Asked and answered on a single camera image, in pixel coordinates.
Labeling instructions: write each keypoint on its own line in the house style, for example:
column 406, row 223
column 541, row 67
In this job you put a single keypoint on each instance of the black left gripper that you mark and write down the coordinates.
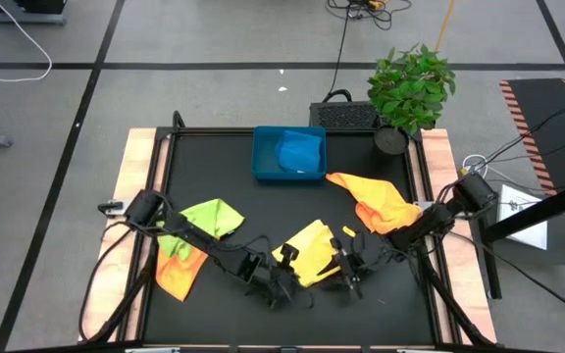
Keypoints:
column 277, row 287

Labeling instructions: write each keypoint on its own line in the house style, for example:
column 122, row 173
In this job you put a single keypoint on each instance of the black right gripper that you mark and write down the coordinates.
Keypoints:
column 371, row 257

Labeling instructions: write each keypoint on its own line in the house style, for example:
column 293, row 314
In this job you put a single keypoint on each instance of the yellow microfiber towel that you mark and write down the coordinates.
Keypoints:
column 312, row 250

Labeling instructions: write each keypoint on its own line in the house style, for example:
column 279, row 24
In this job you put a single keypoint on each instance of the orange microfiber towel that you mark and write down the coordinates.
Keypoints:
column 380, row 201
column 179, row 277

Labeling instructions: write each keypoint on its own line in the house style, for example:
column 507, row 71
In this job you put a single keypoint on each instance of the green microfiber towel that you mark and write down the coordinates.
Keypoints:
column 214, row 218

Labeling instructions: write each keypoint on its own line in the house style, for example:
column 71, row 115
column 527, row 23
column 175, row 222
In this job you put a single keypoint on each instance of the blue microfiber towel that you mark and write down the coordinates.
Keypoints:
column 299, row 152

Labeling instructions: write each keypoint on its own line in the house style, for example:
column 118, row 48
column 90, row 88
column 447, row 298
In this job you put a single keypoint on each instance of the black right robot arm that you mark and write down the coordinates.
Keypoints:
column 439, row 218

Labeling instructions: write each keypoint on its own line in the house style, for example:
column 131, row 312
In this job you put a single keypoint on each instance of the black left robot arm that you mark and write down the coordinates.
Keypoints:
column 199, row 240

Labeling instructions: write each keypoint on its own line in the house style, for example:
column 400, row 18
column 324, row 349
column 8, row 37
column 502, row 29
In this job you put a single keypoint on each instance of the small yellow tag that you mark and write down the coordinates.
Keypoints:
column 349, row 231

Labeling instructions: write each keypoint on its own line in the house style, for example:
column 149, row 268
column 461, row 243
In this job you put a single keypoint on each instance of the teal plastic bin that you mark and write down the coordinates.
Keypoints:
column 263, row 162

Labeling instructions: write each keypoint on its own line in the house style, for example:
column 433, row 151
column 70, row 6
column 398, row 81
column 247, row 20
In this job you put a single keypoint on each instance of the black plant pot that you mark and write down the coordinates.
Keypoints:
column 390, row 143

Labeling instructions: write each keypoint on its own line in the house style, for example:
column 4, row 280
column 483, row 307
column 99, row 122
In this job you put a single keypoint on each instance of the wooden table side panel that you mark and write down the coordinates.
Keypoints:
column 138, row 157
column 437, row 157

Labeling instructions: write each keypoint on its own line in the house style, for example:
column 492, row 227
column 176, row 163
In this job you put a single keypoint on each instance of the black mesh computer case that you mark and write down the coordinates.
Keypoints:
column 341, row 116

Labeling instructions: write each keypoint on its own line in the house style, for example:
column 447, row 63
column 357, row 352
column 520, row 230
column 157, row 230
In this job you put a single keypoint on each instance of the yellow connector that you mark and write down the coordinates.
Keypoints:
column 466, row 171

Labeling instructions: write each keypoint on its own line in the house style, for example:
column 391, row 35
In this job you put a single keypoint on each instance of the green leafy plant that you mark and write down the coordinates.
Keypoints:
column 410, row 88

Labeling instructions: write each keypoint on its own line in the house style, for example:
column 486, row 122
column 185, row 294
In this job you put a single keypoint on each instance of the black hazard-striped mat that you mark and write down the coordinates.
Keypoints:
column 542, row 113

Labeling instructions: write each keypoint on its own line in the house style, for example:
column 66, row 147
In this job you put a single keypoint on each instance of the grey furniture foot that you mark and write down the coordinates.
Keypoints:
column 22, row 19

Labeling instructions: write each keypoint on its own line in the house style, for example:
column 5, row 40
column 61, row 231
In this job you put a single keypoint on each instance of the black table frame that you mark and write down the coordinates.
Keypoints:
column 214, row 131

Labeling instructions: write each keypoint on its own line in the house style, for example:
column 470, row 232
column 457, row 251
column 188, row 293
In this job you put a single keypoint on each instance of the black camera stand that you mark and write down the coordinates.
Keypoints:
column 547, row 208

